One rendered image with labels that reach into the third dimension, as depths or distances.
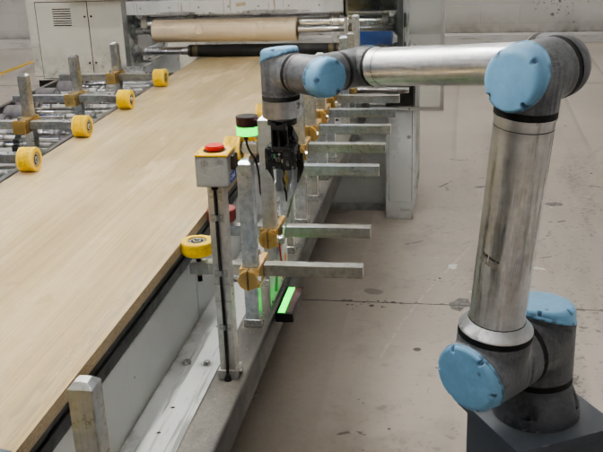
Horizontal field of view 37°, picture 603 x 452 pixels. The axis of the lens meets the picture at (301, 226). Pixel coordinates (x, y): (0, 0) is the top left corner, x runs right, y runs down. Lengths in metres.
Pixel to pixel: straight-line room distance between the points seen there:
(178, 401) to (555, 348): 0.85
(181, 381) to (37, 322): 0.44
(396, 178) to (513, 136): 3.38
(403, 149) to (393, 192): 0.25
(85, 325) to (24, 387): 0.25
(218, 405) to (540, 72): 0.94
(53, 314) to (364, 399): 1.62
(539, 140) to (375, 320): 2.33
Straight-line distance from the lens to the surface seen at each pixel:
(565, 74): 1.68
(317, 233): 2.47
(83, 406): 1.27
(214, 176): 1.86
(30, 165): 3.03
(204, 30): 5.03
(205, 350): 2.36
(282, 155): 2.17
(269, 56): 2.11
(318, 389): 3.40
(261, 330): 2.26
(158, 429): 2.06
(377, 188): 5.18
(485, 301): 1.80
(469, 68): 1.89
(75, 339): 1.85
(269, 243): 2.42
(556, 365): 2.01
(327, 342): 3.73
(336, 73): 2.04
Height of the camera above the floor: 1.70
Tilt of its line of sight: 20 degrees down
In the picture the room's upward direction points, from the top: 2 degrees counter-clockwise
